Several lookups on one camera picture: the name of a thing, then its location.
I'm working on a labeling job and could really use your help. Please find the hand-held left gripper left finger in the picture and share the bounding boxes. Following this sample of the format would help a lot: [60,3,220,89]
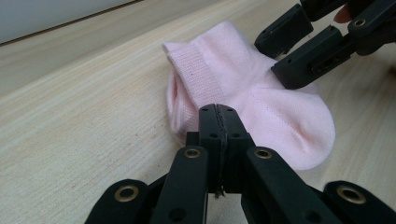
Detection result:
[148,104,224,224]

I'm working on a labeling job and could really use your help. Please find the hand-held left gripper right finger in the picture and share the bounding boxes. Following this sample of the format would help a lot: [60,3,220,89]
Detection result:
[216,104,344,224]

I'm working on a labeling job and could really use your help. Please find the pink sock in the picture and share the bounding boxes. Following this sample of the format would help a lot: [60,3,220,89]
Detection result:
[162,21,337,172]

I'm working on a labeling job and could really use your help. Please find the pale blue compartment box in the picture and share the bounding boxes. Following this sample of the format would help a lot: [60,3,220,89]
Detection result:
[0,0,138,45]

